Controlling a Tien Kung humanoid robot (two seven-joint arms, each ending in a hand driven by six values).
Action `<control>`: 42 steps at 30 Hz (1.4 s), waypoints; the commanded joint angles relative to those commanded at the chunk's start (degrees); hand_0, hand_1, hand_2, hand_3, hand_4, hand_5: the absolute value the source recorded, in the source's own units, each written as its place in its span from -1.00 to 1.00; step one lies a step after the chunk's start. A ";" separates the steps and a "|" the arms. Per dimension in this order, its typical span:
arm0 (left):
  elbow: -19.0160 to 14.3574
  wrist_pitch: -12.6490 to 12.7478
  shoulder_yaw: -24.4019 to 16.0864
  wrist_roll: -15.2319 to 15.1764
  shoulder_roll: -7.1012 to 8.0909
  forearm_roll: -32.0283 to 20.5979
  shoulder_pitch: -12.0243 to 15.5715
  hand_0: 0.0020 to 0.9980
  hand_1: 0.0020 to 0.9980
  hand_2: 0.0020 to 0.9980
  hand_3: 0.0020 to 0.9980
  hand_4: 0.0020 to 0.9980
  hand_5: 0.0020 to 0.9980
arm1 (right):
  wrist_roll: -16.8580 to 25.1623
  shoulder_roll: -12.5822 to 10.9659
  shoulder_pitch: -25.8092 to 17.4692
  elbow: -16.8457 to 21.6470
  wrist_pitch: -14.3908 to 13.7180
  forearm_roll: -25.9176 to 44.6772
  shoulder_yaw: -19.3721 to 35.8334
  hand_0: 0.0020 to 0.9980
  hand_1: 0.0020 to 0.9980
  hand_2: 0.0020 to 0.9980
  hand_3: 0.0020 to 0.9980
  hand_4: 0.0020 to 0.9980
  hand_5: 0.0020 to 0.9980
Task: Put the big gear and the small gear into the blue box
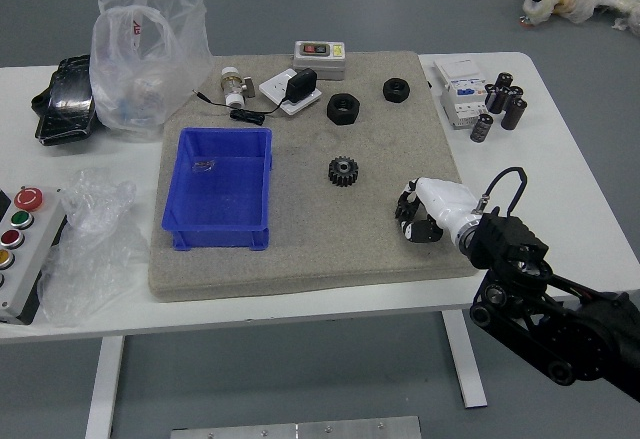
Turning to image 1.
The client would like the translucent plastic bag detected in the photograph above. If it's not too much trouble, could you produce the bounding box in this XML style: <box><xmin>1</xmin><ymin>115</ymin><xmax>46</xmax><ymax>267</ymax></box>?
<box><xmin>89</xmin><ymin>0</ymin><xmax>215</xmax><ymax>143</ymax></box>

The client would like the black gear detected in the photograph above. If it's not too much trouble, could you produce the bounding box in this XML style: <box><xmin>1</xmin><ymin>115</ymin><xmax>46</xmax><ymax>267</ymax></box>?
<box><xmin>327</xmin><ymin>155</ymin><xmax>363</xmax><ymax>190</ymax></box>

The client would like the small black nut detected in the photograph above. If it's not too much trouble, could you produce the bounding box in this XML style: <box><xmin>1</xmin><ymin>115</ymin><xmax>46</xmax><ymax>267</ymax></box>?
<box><xmin>382</xmin><ymin>77</ymin><xmax>413</xmax><ymax>104</ymax></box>

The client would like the white wall socket plate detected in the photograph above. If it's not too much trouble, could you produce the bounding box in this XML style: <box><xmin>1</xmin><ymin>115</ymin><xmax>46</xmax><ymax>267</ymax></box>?
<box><xmin>258</xmin><ymin>68</ymin><xmax>324</xmax><ymax>117</ymax></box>

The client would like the black plastic tray stack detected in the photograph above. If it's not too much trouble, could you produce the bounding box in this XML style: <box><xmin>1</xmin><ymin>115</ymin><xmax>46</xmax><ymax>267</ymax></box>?
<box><xmin>30</xmin><ymin>54</ymin><xmax>102</xmax><ymax>148</ymax></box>

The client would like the crumpled clear plastic film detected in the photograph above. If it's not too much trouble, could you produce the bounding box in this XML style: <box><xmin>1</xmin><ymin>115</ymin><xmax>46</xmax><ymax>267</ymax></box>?
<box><xmin>36</xmin><ymin>167</ymin><xmax>140</xmax><ymax>328</ymax></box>

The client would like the white circuit breaker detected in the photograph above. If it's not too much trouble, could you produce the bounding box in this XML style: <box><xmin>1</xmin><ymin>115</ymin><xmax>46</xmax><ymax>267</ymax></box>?
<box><xmin>431</xmin><ymin>56</ymin><xmax>490</xmax><ymax>131</ymax></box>

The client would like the grey switch box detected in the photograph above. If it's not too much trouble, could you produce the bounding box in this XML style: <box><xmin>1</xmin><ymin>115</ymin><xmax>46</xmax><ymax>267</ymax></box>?
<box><xmin>291</xmin><ymin>40</ymin><xmax>348</xmax><ymax>82</ymax></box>

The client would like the blue plastic box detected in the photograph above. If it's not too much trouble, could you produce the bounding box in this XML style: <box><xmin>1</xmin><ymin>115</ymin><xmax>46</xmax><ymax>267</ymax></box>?
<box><xmin>160</xmin><ymin>126</ymin><xmax>274</xmax><ymax>252</ymax></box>

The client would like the brass valve with white ends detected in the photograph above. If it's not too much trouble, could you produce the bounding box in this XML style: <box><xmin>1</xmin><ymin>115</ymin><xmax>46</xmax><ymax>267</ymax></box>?
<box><xmin>217</xmin><ymin>65</ymin><xmax>257</xmax><ymax>109</ymax></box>

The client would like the white table leg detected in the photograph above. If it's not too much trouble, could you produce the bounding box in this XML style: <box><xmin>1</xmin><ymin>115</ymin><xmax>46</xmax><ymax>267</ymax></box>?
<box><xmin>439</xmin><ymin>308</ymin><xmax>489</xmax><ymax>410</ymax></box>
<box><xmin>84</xmin><ymin>334</ymin><xmax>126</xmax><ymax>439</ymax></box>

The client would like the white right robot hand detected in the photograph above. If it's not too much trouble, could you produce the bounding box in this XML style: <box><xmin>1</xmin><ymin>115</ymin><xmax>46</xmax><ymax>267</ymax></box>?
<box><xmin>394</xmin><ymin>176</ymin><xmax>482</xmax><ymax>246</ymax></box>

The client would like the big black nut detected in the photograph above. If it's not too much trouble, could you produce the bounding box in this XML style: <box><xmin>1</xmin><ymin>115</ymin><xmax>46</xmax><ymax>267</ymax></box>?
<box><xmin>326</xmin><ymin>92</ymin><xmax>363</xmax><ymax>126</ymax></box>

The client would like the grey push-button control box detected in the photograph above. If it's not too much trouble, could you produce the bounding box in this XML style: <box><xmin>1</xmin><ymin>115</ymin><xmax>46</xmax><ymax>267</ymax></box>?
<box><xmin>0</xmin><ymin>185</ymin><xmax>69</xmax><ymax>327</ymax></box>

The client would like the black adapter cord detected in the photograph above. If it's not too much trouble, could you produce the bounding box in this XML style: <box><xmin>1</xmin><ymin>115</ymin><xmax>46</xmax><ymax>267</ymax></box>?
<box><xmin>192</xmin><ymin>89</ymin><xmax>285</xmax><ymax>126</ymax></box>

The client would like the black power adapter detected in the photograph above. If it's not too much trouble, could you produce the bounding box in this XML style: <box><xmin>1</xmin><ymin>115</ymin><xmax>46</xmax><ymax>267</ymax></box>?
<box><xmin>284</xmin><ymin>67</ymin><xmax>319</xmax><ymax>103</ymax></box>

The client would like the grey-brown mat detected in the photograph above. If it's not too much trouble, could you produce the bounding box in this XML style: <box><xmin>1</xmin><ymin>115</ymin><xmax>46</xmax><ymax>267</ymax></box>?
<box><xmin>148</xmin><ymin>50</ymin><xmax>479</xmax><ymax>304</ymax></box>

